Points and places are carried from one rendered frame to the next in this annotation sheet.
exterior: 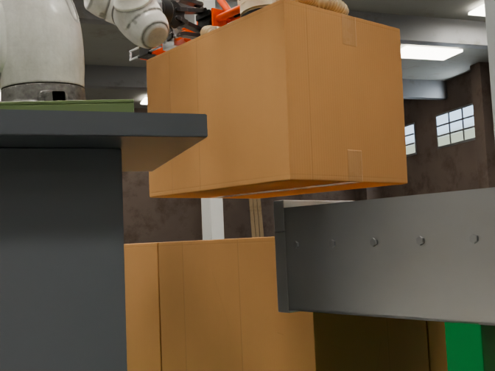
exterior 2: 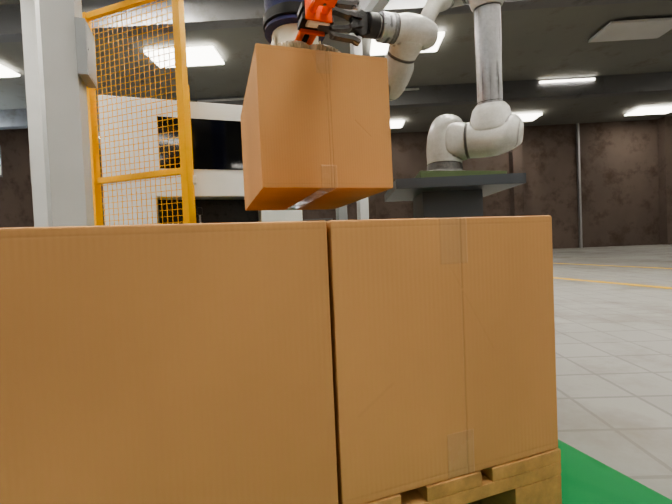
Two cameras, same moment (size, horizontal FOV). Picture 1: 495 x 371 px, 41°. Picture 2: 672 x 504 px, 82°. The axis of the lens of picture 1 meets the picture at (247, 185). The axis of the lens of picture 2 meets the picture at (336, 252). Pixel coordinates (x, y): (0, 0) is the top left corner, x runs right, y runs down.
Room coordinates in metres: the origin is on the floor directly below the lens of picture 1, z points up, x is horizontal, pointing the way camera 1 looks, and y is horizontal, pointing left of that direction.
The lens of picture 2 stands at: (3.06, 0.54, 0.51)
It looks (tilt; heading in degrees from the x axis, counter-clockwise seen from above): 1 degrees down; 201
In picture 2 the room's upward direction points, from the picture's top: 2 degrees counter-clockwise
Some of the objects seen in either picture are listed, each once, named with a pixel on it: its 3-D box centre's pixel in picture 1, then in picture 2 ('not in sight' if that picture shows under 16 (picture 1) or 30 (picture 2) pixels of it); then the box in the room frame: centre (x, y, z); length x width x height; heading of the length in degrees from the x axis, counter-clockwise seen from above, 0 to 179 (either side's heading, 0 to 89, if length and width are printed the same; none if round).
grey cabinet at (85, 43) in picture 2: not in sight; (86, 54); (1.49, -1.50, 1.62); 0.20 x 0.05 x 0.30; 40
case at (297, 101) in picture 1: (267, 117); (304, 146); (1.76, -0.06, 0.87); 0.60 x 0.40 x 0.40; 39
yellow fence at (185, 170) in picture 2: not in sight; (137, 167); (1.17, -1.52, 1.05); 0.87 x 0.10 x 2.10; 92
